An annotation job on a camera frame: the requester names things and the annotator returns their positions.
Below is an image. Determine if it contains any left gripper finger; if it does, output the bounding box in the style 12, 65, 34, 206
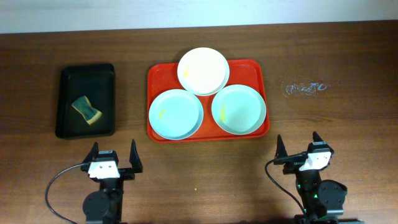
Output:
83, 142, 99, 163
129, 139, 142, 170

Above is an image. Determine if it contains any white plate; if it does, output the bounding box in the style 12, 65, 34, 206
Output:
177, 47, 230, 96

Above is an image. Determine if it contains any green yellow sponge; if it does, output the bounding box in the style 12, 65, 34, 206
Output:
72, 96, 102, 125

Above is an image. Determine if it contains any black plastic tray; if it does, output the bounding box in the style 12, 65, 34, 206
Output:
55, 63, 116, 139

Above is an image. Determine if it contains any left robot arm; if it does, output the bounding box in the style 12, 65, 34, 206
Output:
81, 141, 143, 224

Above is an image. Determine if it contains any light blue plate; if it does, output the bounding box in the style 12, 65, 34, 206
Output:
211, 85, 267, 135
149, 89, 204, 141

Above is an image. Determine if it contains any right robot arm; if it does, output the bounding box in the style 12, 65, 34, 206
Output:
265, 132, 362, 224

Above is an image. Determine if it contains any red plastic tray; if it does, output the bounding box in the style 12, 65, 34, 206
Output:
147, 59, 271, 142

